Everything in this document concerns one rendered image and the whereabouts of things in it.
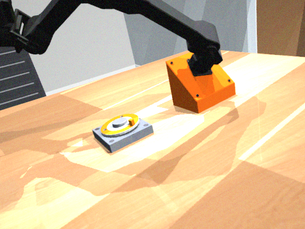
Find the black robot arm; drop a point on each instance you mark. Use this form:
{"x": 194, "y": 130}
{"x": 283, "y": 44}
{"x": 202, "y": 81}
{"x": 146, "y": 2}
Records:
{"x": 37, "y": 33}

